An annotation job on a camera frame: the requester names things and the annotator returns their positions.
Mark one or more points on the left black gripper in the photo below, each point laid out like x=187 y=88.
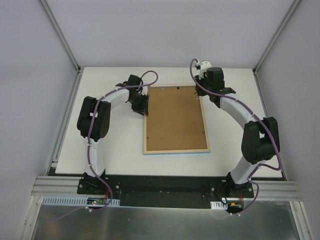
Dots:
x=140 y=104

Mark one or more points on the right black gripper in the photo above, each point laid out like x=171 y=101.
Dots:
x=227 y=90

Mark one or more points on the blue wooden picture frame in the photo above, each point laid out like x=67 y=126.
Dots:
x=147 y=152

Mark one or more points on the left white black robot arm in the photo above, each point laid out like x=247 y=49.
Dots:
x=94 y=122

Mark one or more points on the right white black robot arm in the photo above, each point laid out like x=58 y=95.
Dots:
x=260 y=139

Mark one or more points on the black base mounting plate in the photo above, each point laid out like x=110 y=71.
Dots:
x=185 y=192

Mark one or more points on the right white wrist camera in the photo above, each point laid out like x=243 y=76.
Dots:
x=202 y=67

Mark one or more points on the brown fibreboard frame backing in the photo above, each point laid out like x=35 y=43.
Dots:
x=175 y=117

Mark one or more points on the left aluminium corner post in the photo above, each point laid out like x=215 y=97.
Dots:
x=59 y=34

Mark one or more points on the aluminium corner post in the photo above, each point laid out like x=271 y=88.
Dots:
x=59 y=34
x=281 y=27

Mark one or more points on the right aluminium corner post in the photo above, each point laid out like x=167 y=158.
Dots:
x=281 y=27

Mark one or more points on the right grey cable duct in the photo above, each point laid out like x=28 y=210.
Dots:
x=218 y=205

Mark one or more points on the grey cable duct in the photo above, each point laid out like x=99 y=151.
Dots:
x=75 y=201
x=218 y=205

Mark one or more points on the aluminium front rail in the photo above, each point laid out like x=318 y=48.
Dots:
x=269 y=190

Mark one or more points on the left grey cable duct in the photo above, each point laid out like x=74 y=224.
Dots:
x=75 y=201

